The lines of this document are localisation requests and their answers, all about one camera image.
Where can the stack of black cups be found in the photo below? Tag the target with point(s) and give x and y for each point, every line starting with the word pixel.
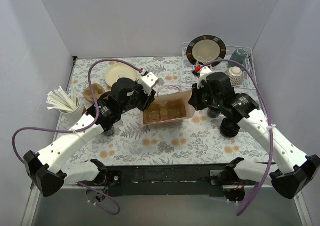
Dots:
pixel 110 132

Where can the black printed coffee cup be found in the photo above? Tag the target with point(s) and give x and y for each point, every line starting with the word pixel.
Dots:
pixel 213 113

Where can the patterned ceramic bowl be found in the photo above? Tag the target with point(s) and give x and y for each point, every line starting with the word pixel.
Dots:
pixel 235 74

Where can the stack of black lids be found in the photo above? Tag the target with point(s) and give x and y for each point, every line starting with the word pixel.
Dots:
pixel 229 128

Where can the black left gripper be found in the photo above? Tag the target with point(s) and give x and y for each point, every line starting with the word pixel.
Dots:
pixel 147 99

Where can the grey blue mug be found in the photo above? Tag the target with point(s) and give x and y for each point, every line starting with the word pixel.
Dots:
pixel 239 55

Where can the white straw holder cup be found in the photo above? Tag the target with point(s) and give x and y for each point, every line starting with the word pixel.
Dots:
pixel 74 116

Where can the brown cardboard cup carrier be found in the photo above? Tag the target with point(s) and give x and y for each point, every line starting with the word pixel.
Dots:
pixel 97 89

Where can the black table edge rail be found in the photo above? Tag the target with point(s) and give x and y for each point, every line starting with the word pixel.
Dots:
pixel 181 179

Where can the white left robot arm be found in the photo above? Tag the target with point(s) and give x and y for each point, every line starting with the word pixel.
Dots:
pixel 49 169

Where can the floral patterned table mat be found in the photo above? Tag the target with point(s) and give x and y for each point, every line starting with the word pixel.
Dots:
pixel 192 141

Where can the white wire dish rack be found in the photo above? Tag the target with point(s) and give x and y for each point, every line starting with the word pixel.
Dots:
pixel 190 68

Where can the dark rimmed dinner plate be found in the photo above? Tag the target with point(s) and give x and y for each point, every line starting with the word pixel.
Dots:
pixel 205 48

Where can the pink paper gift bag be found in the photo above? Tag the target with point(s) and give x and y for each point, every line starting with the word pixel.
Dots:
pixel 172 92

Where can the cream round plate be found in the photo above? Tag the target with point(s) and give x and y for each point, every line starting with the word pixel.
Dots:
pixel 119 70

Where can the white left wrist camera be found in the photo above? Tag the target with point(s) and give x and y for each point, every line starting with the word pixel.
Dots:
pixel 148 80

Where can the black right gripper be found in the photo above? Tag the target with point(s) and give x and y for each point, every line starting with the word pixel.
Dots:
pixel 195 99

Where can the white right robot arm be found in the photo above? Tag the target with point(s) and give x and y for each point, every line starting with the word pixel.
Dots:
pixel 291 169

